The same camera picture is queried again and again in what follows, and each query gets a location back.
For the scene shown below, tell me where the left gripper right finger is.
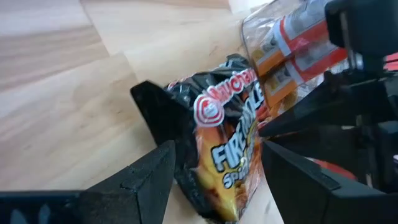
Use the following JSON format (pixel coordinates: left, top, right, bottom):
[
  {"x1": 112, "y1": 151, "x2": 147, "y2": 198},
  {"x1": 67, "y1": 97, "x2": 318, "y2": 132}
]
[{"x1": 262, "y1": 139, "x2": 343, "y2": 224}]

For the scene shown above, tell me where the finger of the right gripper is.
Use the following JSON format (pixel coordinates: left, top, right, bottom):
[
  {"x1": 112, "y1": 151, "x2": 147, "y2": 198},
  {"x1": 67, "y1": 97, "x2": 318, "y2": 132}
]
[
  {"x1": 257, "y1": 88, "x2": 358, "y2": 139},
  {"x1": 129, "y1": 80, "x2": 194, "y2": 147}
]

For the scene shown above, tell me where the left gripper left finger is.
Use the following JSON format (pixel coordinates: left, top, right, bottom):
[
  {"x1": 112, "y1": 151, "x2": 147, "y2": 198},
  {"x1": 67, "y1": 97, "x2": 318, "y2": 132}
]
[{"x1": 77, "y1": 139, "x2": 177, "y2": 224}]

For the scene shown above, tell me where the red Saucy Noods packet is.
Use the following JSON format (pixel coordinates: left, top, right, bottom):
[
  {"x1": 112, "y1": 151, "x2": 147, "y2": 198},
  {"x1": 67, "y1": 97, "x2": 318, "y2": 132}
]
[
  {"x1": 253, "y1": 0, "x2": 330, "y2": 75},
  {"x1": 264, "y1": 48, "x2": 349, "y2": 108}
]

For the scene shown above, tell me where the black Fire Noodle packet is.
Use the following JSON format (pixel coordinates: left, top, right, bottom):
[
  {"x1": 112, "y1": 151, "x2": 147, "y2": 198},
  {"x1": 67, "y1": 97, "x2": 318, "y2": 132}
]
[{"x1": 166, "y1": 53, "x2": 271, "y2": 223}]

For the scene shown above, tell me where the clear plastic bin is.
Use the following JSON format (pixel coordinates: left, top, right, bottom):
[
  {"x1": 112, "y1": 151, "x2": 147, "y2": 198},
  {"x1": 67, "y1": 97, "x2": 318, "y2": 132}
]
[{"x1": 241, "y1": 0, "x2": 352, "y2": 121}]

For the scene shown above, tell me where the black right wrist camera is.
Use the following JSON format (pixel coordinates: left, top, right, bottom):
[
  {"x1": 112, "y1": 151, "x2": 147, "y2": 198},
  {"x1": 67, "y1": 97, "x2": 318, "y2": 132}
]
[{"x1": 324, "y1": 0, "x2": 398, "y2": 74}]

